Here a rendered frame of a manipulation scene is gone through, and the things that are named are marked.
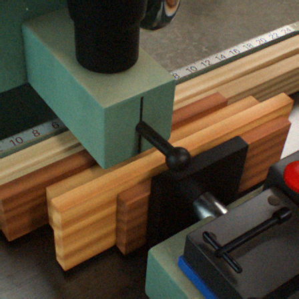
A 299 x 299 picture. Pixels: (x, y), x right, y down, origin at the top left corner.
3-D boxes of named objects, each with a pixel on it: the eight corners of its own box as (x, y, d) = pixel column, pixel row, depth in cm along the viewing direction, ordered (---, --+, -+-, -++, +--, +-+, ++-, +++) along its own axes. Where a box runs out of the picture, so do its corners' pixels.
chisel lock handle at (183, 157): (174, 181, 44) (176, 163, 42) (126, 131, 47) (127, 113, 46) (195, 171, 45) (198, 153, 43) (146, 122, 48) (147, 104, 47)
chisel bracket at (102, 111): (104, 185, 49) (103, 109, 43) (27, 93, 57) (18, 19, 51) (174, 151, 52) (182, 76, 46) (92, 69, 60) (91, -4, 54)
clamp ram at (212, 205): (197, 309, 47) (211, 243, 41) (145, 245, 51) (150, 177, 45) (277, 257, 51) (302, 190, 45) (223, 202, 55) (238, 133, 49)
